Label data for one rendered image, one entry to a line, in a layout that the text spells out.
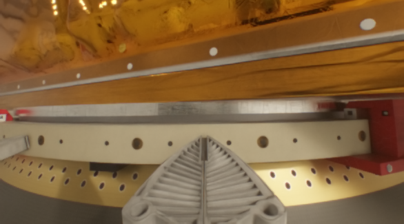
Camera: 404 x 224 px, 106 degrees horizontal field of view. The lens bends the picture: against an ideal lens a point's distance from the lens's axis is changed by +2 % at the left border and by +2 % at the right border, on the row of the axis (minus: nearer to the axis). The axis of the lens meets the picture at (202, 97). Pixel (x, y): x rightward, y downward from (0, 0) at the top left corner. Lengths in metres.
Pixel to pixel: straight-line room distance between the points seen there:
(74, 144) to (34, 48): 0.33
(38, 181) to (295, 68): 0.41
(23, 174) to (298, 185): 0.45
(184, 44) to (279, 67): 0.13
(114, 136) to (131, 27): 0.17
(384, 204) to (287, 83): 0.24
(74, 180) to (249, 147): 0.26
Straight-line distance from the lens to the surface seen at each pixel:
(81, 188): 0.31
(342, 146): 0.28
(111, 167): 0.25
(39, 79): 0.59
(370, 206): 0.35
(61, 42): 0.46
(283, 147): 0.22
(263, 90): 0.19
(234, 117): 0.24
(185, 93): 0.22
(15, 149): 0.34
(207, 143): 0.16
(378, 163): 0.28
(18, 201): 0.41
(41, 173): 0.39
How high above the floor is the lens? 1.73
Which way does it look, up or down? 4 degrees up
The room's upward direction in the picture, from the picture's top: 1 degrees counter-clockwise
